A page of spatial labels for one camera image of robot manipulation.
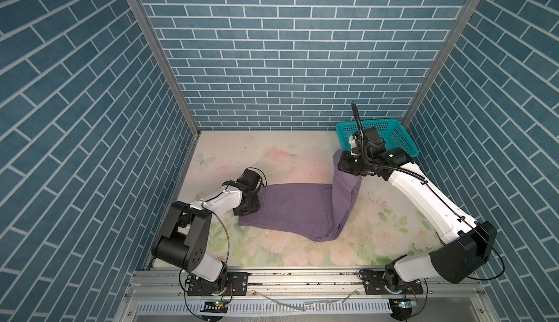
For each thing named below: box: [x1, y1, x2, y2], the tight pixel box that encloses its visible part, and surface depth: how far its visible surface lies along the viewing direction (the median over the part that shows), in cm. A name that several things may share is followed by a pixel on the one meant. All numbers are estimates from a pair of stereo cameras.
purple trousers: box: [238, 149, 362, 242], surface depth 89 cm
